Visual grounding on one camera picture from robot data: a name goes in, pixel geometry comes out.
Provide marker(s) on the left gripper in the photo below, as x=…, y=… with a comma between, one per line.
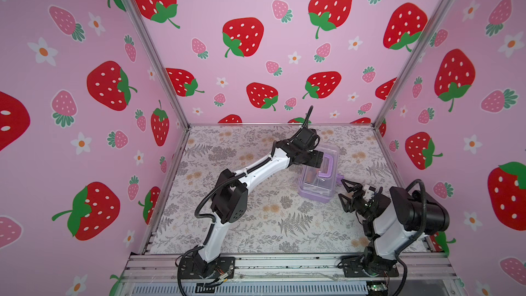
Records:
x=316, y=158

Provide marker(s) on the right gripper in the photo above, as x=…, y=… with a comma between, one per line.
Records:
x=349, y=206

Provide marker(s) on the purple plastic tool box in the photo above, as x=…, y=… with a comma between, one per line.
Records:
x=319, y=184

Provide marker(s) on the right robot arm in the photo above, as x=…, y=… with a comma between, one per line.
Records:
x=392, y=223

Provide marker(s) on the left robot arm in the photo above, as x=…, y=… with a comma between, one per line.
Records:
x=227, y=202

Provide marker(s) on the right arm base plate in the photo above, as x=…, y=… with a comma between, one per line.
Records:
x=361, y=267

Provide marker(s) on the aluminium front rail frame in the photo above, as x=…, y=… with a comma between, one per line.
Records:
x=292, y=274

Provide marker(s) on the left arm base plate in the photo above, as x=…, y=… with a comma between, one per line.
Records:
x=195, y=268

